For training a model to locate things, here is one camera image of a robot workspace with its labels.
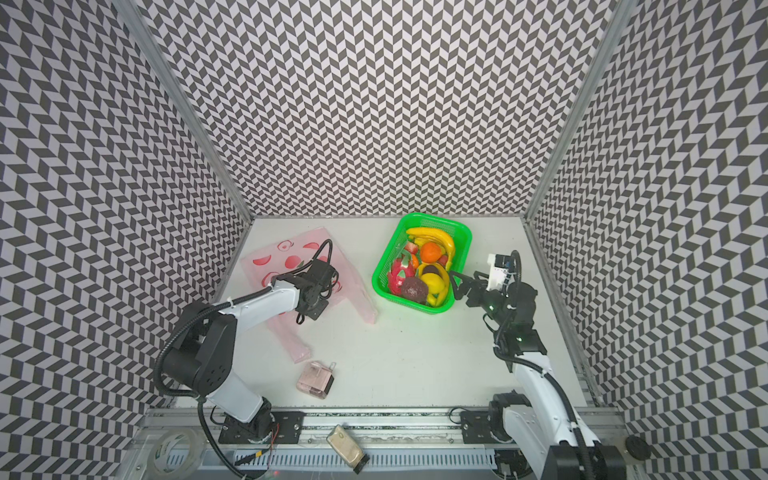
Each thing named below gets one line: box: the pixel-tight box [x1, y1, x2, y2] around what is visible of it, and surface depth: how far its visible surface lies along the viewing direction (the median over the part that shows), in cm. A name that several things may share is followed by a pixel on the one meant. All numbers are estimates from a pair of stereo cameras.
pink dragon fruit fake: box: [387, 251, 414, 296], surface depth 93 cm
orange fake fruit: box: [421, 242, 441, 263], surface depth 100 cm
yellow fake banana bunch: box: [406, 227, 455, 271], surface depth 105 cm
